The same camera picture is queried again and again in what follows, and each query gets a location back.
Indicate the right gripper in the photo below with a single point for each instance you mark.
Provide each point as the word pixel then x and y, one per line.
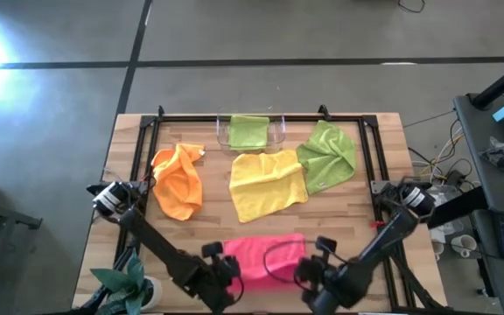
pixel 315 284

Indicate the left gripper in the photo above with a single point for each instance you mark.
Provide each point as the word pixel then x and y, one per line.
pixel 226 280

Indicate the pink microfiber towel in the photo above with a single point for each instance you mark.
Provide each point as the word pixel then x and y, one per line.
pixel 256 258

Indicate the yellow microfiber towel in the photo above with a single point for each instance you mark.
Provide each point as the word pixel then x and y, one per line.
pixel 265 184

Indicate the orange microfiber towel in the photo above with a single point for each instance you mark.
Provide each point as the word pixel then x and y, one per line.
pixel 177 184

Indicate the green microfiber towel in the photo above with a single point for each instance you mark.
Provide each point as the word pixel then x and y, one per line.
pixel 328 153
pixel 247 133

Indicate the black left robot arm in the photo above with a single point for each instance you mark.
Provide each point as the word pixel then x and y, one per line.
pixel 156 245

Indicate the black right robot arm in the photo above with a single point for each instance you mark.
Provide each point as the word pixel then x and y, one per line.
pixel 383 236

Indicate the white plant pot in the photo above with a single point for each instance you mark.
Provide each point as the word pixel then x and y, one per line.
pixel 156 291

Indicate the small red tie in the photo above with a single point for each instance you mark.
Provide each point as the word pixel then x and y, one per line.
pixel 376 224

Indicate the green artificial plant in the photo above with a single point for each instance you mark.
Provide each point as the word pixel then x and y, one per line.
pixel 125 284

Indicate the white mug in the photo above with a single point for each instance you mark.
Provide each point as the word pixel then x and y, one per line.
pixel 438 249
pixel 465 245

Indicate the white plastic item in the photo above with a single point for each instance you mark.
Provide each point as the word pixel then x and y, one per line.
pixel 446 227

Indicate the black desk crossbar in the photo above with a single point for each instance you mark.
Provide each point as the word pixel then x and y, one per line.
pixel 453 210

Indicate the clear plastic bin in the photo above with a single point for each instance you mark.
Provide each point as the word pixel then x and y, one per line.
pixel 278 131

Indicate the black power adapter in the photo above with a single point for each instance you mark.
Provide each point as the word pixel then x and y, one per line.
pixel 455 177

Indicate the grey side desk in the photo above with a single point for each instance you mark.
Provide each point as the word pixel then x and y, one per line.
pixel 497 192

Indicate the black slanted pole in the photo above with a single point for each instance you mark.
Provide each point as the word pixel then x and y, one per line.
pixel 501 83

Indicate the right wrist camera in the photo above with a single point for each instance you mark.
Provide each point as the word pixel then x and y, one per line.
pixel 326 245

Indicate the black diagonal frame strut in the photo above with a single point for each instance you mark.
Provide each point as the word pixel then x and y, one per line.
pixel 409 280
pixel 121 267

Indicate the black aluminium table frame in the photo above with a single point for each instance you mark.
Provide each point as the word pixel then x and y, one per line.
pixel 191 118

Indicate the black frame clamp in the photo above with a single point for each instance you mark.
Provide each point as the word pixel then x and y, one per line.
pixel 161 111
pixel 324 111

